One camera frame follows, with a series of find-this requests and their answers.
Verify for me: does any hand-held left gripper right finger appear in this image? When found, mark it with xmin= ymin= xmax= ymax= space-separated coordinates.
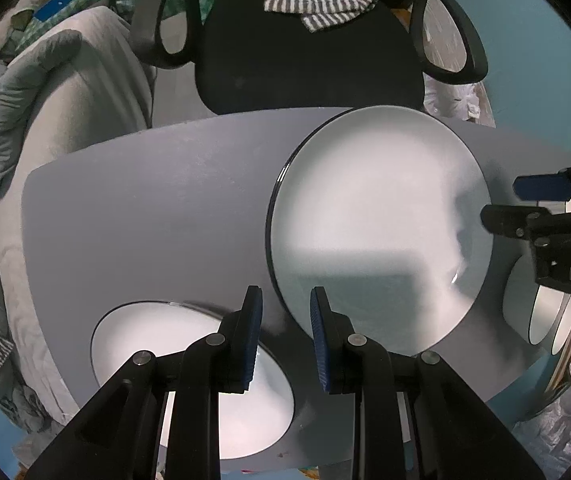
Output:
xmin=309 ymin=286 xmax=546 ymax=480

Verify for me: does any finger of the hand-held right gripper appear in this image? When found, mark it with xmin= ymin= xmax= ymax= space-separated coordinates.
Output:
xmin=514 ymin=159 xmax=571 ymax=202
xmin=480 ymin=204 xmax=549 ymax=241

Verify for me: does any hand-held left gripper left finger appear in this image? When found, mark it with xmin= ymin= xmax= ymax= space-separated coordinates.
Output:
xmin=28 ymin=285 xmax=264 ymax=480

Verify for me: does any large white plate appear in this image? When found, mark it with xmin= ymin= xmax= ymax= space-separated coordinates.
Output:
xmin=267 ymin=105 xmax=495 ymax=352

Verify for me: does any brown cardboard panel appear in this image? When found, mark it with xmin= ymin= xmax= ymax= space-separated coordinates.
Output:
xmin=540 ymin=305 xmax=571 ymax=413

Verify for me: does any white plastic bag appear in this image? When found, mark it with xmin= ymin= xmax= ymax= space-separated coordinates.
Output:
xmin=425 ymin=82 xmax=493 ymax=126

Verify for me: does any clear plastic sheet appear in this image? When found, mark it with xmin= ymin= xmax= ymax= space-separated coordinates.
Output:
xmin=513 ymin=355 xmax=571 ymax=478

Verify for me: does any black office chair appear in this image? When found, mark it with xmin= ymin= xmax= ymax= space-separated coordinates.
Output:
xmin=130 ymin=0 xmax=489 ymax=116

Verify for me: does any grey bed sheet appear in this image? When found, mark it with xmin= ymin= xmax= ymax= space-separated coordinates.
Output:
xmin=0 ymin=5 xmax=156 ymax=431

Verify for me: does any grey duvet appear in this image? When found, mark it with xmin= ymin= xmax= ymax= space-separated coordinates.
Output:
xmin=0 ymin=30 xmax=84 ymax=211

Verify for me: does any blue box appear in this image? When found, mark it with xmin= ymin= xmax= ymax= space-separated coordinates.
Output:
xmin=33 ymin=0 xmax=74 ymax=21

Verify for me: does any white crumpled cloth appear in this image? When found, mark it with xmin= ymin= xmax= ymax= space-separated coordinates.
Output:
xmin=0 ymin=10 xmax=31 ymax=56

